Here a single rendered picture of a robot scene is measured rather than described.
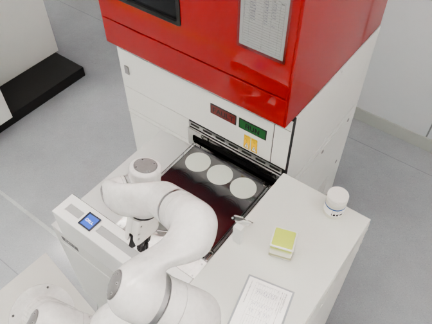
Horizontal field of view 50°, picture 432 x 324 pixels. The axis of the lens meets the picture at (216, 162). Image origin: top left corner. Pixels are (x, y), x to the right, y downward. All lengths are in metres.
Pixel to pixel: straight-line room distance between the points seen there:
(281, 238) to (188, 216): 0.64
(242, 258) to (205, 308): 0.65
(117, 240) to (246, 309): 0.48
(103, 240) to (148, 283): 0.80
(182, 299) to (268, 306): 0.62
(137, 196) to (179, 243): 0.28
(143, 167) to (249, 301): 0.53
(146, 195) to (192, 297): 0.32
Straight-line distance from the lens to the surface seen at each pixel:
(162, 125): 2.05
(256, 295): 1.45
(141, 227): 1.31
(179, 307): 0.84
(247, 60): 1.43
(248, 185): 1.76
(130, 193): 1.11
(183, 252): 0.84
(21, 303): 1.54
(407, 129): 3.33
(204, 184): 1.76
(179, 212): 0.90
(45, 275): 1.56
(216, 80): 1.57
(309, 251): 1.55
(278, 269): 1.50
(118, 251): 1.56
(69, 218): 1.67
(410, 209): 3.02
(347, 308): 2.57
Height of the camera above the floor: 2.28
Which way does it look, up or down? 49 degrees down
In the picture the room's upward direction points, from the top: straight up
